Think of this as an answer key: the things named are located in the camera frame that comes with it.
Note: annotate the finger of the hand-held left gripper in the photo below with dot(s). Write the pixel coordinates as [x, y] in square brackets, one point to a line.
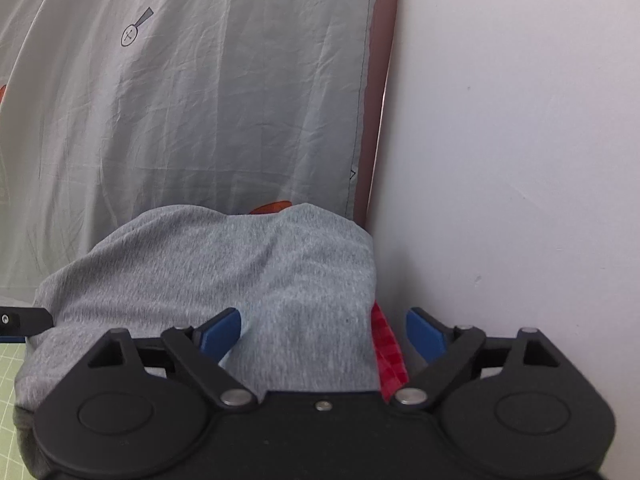
[25, 321]

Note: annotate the red garment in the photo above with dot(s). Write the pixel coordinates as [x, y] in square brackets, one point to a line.
[387, 350]

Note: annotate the brown bed frame board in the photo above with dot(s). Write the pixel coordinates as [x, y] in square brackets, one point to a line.
[382, 60]

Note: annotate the green checked bed sheet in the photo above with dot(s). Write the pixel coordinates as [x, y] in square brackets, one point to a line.
[7, 410]

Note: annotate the grey knit garment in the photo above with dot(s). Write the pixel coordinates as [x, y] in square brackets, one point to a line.
[225, 270]

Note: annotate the grey printed quilt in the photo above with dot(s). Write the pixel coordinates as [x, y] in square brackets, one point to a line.
[200, 85]

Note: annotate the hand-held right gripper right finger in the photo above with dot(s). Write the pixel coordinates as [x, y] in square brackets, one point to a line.
[425, 332]

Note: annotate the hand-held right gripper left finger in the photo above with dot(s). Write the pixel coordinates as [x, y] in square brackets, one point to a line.
[220, 332]

